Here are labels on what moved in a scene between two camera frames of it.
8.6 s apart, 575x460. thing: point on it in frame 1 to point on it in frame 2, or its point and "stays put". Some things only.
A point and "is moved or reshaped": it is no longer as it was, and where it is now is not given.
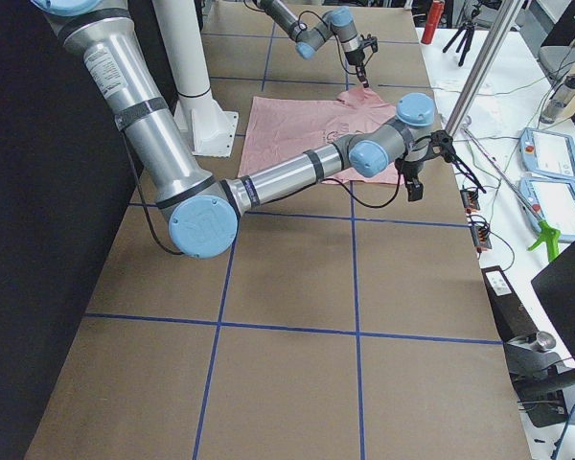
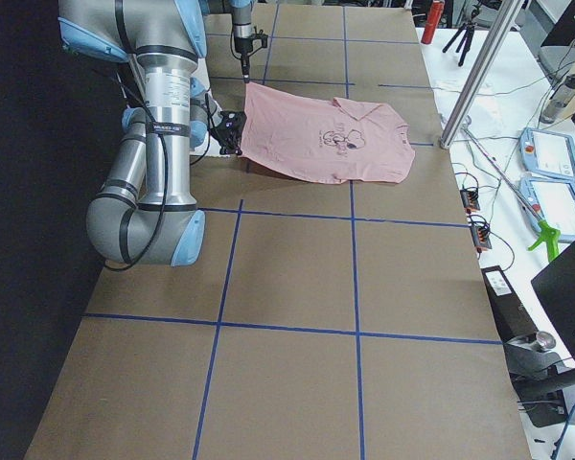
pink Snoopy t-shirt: [280, 128] is moved or reshaped
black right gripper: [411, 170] to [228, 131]
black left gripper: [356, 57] to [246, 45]
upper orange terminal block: [470, 199] stays put
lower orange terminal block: [480, 234] stays put
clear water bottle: [561, 98] stays put
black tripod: [468, 31] stays put
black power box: [511, 316] stays put
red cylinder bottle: [432, 21] stays put
